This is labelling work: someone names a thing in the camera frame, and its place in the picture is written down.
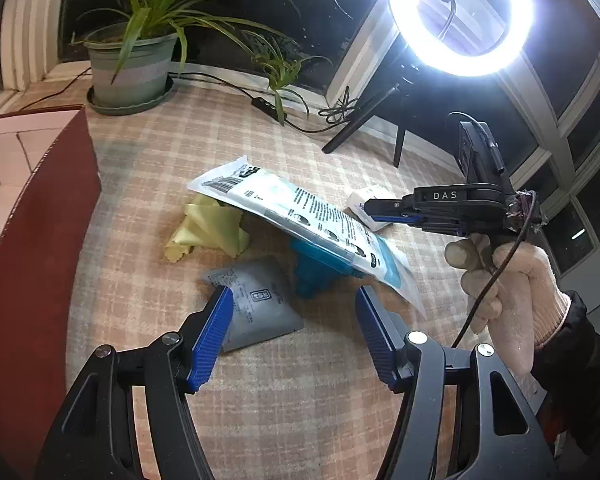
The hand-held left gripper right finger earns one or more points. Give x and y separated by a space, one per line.
375 340

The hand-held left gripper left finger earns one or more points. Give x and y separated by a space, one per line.
212 340

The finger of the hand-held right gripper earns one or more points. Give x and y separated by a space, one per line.
410 219
387 206

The small white box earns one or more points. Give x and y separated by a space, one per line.
367 199

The grey printed pouch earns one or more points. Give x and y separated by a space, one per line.
260 305

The white printed plastic bag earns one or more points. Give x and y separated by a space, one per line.
305 210

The blue silicone funnel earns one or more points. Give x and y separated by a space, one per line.
312 270

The yellow cleaning cloth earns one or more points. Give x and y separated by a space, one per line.
205 230

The dark red cardboard box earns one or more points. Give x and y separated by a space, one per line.
40 240

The person's right forearm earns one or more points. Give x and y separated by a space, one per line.
580 360

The person's right hand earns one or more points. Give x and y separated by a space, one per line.
525 300

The green pot saucer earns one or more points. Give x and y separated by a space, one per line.
130 108

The grey-green plant pot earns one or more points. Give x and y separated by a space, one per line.
130 70

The green spider plant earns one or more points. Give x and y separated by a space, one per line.
145 15

